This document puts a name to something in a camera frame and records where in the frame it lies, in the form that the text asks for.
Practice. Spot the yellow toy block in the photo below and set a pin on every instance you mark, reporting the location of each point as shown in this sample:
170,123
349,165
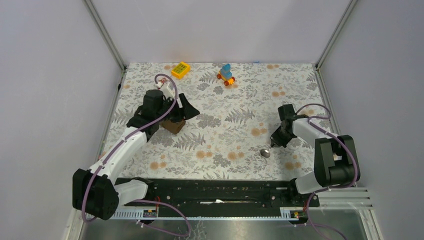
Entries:
180,70

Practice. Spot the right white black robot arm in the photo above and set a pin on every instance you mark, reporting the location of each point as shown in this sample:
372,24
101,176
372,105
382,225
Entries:
335,163

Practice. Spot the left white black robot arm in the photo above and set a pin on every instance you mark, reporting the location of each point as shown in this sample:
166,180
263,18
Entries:
95,191

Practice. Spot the floral tablecloth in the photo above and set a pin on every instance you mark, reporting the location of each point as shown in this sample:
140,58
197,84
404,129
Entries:
234,124

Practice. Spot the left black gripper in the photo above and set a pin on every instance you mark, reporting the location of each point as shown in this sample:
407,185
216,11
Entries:
188,111

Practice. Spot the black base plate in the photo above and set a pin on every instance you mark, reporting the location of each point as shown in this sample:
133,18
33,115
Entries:
224,198

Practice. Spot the metal spoon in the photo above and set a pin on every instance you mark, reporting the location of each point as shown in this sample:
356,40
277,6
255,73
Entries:
266,152

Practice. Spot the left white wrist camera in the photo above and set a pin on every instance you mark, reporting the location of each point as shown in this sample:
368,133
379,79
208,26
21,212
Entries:
167,89

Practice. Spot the brown cloth napkin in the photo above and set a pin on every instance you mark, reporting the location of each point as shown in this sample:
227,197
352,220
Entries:
173,127

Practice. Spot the blue orange toy car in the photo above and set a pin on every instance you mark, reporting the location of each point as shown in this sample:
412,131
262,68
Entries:
226,75

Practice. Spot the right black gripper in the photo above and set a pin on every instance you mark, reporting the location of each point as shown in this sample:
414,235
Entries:
275,141

